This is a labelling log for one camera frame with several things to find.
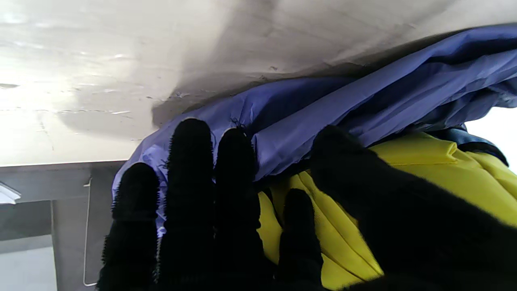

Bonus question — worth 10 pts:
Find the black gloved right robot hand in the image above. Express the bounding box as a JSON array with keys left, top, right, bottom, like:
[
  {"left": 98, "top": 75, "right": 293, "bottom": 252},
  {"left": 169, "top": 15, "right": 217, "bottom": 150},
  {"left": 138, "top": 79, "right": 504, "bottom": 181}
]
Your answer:
[{"left": 97, "top": 118, "right": 517, "bottom": 291}]

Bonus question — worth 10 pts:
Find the blue-purple rain cover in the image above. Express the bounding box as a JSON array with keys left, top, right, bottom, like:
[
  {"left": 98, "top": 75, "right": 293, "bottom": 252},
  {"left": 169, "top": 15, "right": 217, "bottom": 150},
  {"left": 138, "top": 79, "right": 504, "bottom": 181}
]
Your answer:
[{"left": 112, "top": 23, "right": 517, "bottom": 239}]

